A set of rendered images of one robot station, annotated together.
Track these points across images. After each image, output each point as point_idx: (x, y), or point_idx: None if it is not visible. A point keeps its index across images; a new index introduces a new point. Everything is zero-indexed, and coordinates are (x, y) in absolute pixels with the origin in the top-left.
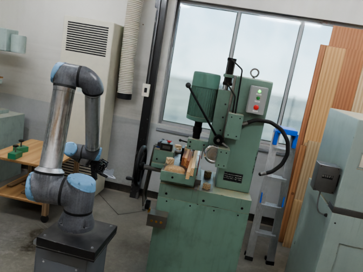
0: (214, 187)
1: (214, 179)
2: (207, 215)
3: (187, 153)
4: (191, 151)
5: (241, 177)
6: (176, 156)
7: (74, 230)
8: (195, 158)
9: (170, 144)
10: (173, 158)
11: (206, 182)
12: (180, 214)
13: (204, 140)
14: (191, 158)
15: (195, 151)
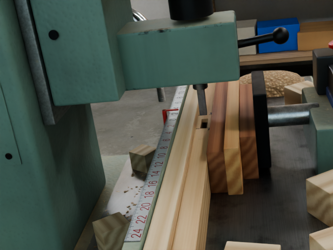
0: (109, 182)
1: (87, 234)
2: None
3: (231, 110)
4: (211, 151)
5: None
6: (303, 178)
7: None
8: (188, 98)
9: (323, 48)
10: (292, 89)
11: (144, 153)
12: None
13: (141, 24)
14: (208, 111)
15: (182, 162)
